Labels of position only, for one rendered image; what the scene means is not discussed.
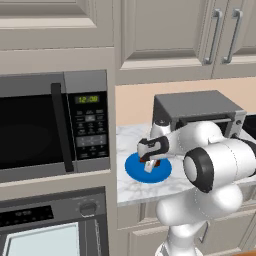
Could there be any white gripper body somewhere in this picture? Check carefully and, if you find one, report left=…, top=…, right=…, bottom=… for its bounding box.
left=143, top=159, right=158, bottom=174

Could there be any brown chicken drumstick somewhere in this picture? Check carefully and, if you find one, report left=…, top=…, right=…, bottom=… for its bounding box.
left=139, top=156, right=162, bottom=167

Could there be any grey toaster oven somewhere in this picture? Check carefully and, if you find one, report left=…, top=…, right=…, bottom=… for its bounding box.
left=152, top=89, right=248, bottom=138

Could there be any grey built-in oven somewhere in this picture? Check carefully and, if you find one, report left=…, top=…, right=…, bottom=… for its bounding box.
left=0, top=186, right=111, bottom=256

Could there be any blue round plate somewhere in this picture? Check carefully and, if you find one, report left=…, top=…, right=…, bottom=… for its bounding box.
left=124, top=151, right=173, bottom=184

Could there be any beige drawer front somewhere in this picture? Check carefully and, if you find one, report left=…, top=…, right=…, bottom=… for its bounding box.
left=117, top=199, right=168, bottom=231

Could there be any beige base cupboard door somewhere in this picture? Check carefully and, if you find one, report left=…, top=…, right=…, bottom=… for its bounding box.
left=127, top=209, right=256, bottom=256

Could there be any black appliance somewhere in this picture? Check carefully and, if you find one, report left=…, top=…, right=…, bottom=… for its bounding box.
left=242, top=114, right=256, bottom=142

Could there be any grey built-in microwave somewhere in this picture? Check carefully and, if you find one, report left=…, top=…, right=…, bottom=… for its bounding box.
left=0, top=69, right=111, bottom=184

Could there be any grey base cupboard handle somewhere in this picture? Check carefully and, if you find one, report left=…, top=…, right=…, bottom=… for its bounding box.
left=198, top=221, right=210, bottom=245

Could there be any black microwave door handle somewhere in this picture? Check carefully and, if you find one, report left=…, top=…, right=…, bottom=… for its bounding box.
left=50, top=82, right=75, bottom=173

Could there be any beige wall cupboard door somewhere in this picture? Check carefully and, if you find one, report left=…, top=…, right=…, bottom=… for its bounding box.
left=212, top=0, right=256, bottom=80
left=0, top=0, right=115, bottom=52
left=120, top=0, right=215, bottom=71

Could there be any grey cupboard door handle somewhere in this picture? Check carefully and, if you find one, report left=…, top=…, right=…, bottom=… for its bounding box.
left=221, top=8, right=244, bottom=65
left=202, top=8, right=224, bottom=66

